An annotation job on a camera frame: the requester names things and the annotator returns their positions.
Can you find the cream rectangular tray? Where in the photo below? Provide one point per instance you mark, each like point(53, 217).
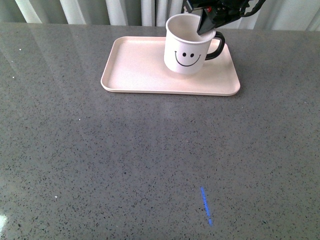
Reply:
point(136, 65)

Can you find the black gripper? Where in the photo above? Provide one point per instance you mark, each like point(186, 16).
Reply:
point(218, 13)

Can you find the white smiley mug black handle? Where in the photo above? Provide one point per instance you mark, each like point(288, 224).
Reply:
point(185, 51)

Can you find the grey pleated curtain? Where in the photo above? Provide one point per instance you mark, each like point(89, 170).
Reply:
point(300, 15)

